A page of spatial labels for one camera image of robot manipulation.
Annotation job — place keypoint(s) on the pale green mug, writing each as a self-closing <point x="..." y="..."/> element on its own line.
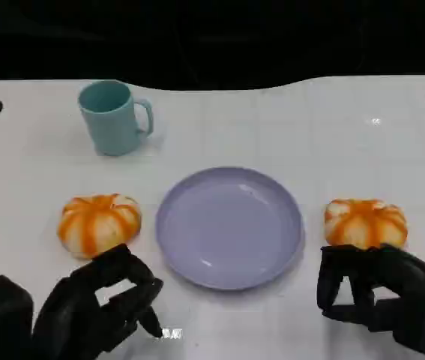
<point x="111" y="127"/>

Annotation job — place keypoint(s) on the lilac plate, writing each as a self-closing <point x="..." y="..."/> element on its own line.
<point x="231" y="228"/>

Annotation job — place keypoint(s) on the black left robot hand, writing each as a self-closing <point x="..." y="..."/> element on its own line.
<point x="69" y="315"/>

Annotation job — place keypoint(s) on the orange white toy bread roll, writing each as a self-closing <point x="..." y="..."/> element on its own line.
<point x="366" y="225"/>
<point x="96" y="221"/>

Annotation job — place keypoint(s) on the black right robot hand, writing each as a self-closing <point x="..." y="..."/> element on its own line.
<point x="414" y="285"/>

